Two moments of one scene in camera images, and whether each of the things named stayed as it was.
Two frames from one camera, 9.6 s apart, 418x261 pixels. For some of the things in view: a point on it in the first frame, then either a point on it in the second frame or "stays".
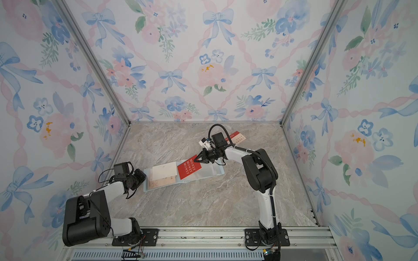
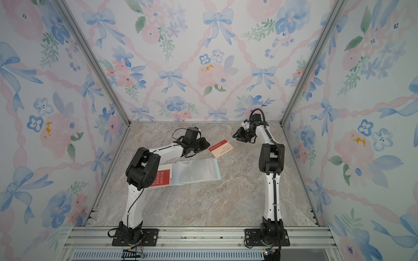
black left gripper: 142,175 -> 205,145
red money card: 188,167 -> 162,178
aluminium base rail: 312,243 stays
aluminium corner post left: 93,58 stays
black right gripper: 205,159 -> 241,134
